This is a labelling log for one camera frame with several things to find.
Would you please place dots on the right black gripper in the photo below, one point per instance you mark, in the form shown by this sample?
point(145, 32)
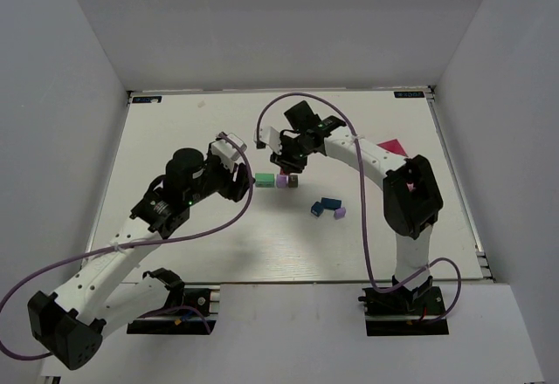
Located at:
point(289, 157)

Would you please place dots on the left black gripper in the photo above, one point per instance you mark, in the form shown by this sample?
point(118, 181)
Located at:
point(238, 181)

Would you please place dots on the green rectangular block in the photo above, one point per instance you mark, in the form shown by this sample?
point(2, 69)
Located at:
point(264, 180)

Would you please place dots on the brown cube block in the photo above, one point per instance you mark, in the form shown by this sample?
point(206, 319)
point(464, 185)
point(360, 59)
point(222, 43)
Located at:
point(292, 181)

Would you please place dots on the purple cube block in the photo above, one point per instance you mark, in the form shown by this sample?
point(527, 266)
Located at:
point(281, 181)

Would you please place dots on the blue rectangular block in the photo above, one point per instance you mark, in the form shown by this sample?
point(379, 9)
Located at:
point(331, 203)

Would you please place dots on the blue cube block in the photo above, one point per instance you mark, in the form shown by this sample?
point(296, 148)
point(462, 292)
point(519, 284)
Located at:
point(317, 209)

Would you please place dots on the small purple block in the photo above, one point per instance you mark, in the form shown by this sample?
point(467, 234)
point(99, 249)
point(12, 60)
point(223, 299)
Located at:
point(339, 213)

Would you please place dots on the pink plastic box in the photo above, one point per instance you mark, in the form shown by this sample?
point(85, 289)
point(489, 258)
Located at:
point(395, 148)

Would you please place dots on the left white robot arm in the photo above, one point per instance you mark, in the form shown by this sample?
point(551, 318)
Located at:
point(72, 321)

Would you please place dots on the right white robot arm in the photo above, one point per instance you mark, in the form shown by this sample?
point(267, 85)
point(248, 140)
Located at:
point(411, 196)

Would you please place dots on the right blue table label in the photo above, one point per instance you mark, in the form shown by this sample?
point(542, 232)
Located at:
point(409, 94)

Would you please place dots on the blue table label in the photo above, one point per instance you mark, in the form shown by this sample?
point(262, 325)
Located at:
point(409, 94)
point(146, 99)

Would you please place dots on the left blue table label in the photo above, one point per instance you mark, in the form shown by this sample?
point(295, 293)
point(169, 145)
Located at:
point(146, 99)

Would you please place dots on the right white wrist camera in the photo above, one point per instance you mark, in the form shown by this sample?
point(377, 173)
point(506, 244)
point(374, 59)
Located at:
point(267, 137)

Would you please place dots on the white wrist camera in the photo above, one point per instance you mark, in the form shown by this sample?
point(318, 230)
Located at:
point(267, 137)
point(226, 152)

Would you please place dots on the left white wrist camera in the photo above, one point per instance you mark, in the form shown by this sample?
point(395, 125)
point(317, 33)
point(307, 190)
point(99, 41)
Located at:
point(226, 152)

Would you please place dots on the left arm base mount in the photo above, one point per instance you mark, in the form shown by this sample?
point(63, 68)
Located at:
point(197, 317)

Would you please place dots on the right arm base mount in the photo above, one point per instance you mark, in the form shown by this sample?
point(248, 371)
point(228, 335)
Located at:
point(388, 315)

